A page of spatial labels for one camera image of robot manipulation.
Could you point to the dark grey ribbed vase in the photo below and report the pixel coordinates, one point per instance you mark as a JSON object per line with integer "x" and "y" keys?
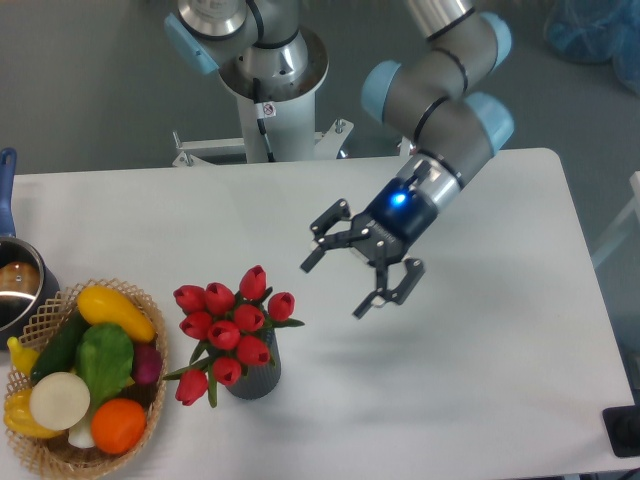
{"x": 260, "y": 379}

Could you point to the green lettuce leaf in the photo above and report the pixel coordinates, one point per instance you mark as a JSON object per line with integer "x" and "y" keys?
{"x": 104, "y": 359}

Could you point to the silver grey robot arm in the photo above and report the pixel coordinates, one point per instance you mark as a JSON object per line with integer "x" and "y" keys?
{"x": 273, "y": 65}

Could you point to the black dark-blue gripper body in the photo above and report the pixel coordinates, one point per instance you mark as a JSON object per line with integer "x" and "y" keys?
{"x": 397, "y": 217}

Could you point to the woven wicker basket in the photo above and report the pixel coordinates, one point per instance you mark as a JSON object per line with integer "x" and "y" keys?
{"x": 55, "y": 458}

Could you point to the dark saucepan blue handle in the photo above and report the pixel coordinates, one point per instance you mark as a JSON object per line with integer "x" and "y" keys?
{"x": 26, "y": 281}

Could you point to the yellow squash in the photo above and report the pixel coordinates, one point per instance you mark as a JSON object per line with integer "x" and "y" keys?
{"x": 99, "y": 304}

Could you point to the red tulip bouquet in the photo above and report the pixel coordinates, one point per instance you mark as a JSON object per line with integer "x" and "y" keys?
{"x": 226, "y": 324}

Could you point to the blue plastic bag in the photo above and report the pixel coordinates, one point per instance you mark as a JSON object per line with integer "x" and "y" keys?
{"x": 597, "y": 32}

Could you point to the yellow bell pepper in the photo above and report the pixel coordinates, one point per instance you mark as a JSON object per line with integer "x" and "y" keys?
{"x": 18, "y": 417}

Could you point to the white round radish slice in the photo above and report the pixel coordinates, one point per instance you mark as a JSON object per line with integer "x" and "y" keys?
{"x": 59, "y": 401}

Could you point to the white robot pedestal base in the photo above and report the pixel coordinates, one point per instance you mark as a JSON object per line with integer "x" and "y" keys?
{"x": 281, "y": 131}

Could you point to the purple red onion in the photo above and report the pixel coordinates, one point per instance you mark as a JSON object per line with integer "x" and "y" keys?
{"x": 147, "y": 364}

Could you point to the green cucumber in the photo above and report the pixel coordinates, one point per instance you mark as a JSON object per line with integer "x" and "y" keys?
{"x": 60, "y": 352}

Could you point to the black device at table edge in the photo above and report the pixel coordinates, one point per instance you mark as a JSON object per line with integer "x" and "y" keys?
{"x": 622, "y": 426}

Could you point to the orange fruit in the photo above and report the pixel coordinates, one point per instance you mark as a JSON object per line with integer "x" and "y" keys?
{"x": 118, "y": 425}

